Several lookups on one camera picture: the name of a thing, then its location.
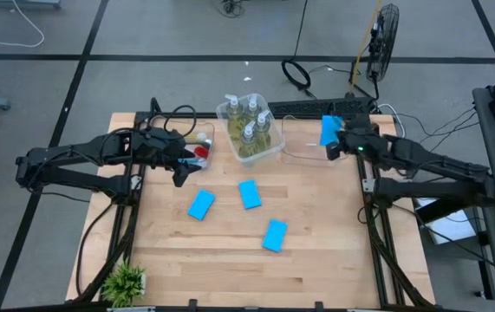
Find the low clear plastic bin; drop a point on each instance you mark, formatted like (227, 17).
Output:
(308, 138)
(208, 123)

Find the blue cellulose sponge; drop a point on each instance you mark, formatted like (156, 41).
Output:
(329, 130)
(201, 204)
(275, 235)
(250, 194)

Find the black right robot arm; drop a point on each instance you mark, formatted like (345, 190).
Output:
(425, 156)

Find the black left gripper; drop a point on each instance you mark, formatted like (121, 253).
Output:
(160, 147)

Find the black perforated bar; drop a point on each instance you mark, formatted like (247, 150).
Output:
(308, 107)

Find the black floor fan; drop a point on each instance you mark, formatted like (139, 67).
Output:
(381, 43)

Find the white paper box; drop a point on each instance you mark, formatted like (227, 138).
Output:
(451, 225)

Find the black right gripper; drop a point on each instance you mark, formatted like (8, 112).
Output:
(362, 138)

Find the green plant in white pot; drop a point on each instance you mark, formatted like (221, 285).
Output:
(123, 284)

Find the grey floor bar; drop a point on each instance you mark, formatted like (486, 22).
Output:
(21, 3)

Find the yellow dish soap pump bottle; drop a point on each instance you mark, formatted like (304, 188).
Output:
(247, 145)
(252, 110)
(264, 136)
(234, 121)

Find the tall clear plastic tub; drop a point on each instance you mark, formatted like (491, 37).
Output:
(275, 145)

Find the red dish brush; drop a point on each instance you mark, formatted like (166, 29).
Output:
(202, 152)

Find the black aluminium table frame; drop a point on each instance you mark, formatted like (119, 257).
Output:
(142, 117)

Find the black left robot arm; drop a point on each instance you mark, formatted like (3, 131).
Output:
(78, 154)

